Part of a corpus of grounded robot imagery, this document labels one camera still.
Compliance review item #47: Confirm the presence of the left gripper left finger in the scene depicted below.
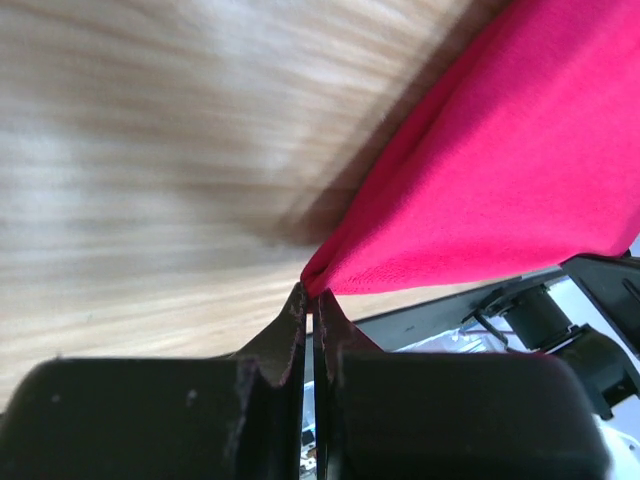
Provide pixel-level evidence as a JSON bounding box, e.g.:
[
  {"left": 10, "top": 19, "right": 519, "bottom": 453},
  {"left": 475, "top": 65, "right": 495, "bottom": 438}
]
[{"left": 1, "top": 286, "right": 306, "bottom": 479}]

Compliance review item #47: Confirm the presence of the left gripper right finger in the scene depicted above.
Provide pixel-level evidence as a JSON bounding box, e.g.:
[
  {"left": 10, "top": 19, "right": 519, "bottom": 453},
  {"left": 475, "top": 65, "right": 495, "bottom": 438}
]
[{"left": 313, "top": 291, "right": 610, "bottom": 479}]

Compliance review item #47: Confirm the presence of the magenta t-shirt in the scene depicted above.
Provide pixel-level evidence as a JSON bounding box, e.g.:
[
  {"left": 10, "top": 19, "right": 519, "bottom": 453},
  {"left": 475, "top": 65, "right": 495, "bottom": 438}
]
[{"left": 301, "top": 1, "right": 639, "bottom": 296}]

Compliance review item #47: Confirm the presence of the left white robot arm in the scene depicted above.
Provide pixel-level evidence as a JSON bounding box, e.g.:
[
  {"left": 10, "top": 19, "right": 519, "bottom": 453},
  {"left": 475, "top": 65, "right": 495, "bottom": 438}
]
[{"left": 1, "top": 256, "right": 639, "bottom": 479}]

